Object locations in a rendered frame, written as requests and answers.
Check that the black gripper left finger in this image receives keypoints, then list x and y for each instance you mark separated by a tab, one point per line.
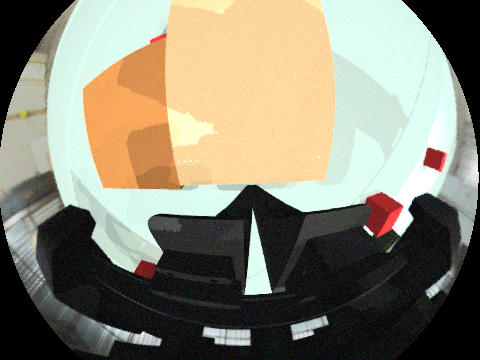
227	234

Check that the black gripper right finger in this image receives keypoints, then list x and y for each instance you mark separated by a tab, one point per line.
284	230

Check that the red square block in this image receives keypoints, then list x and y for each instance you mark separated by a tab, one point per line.
434	159
146	269
384	213
158	38

